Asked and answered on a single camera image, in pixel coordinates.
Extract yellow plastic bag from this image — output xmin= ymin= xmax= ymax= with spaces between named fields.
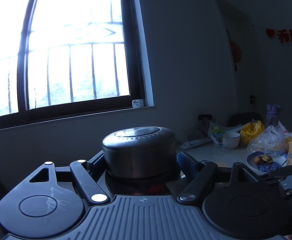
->
xmin=240 ymin=120 xmax=265 ymax=146

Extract stainless steel container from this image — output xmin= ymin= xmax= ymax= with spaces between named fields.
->
xmin=102 ymin=127 xmax=182 ymax=196

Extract dark chair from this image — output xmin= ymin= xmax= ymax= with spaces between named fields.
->
xmin=230 ymin=112 xmax=264 ymax=131

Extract long wrapped packet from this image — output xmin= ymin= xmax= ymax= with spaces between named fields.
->
xmin=180 ymin=136 xmax=214 ymax=150

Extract black lidded jar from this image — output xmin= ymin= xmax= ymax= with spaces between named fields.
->
xmin=197 ymin=114 xmax=213 ymax=133

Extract red paper banner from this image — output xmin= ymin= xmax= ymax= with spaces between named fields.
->
xmin=251 ymin=25 xmax=292 ymax=46

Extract grey room door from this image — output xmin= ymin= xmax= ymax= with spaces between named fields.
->
xmin=215 ymin=0 xmax=256 ymax=128

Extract red knot wall decoration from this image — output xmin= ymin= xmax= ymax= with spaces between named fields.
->
xmin=226 ymin=29 xmax=243 ymax=72

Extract dark framed window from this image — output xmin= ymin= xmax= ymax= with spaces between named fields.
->
xmin=0 ymin=0 xmax=148 ymax=133

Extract purple water bottle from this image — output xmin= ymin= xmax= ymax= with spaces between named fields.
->
xmin=266 ymin=102 xmax=283 ymax=128

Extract blue patterned plate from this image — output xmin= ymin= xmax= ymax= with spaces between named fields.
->
xmin=246 ymin=151 xmax=288 ymax=176

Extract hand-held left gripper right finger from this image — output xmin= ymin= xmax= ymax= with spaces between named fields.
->
xmin=176 ymin=152 xmax=265 ymax=203

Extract cartoon printed bag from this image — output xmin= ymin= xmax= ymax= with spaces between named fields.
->
xmin=208 ymin=121 xmax=230 ymax=151

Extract white ceramic bowl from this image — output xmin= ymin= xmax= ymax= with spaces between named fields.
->
xmin=222 ymin=132 xmax=241 ymax=149

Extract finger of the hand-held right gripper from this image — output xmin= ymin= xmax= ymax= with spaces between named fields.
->
xmin=260 ymin=164 xmax=292 ymax=181

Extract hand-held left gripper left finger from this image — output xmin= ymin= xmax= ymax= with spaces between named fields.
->
xmin=29 ymin=150 xmax=109 ymax=203

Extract clear plastic bag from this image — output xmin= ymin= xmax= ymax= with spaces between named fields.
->
xmin=247 ymin=122 xmax=292 ymax=156

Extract brown food pieces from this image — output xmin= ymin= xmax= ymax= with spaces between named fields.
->
xmin=252 ymin=155 xmax=273 ymax=166

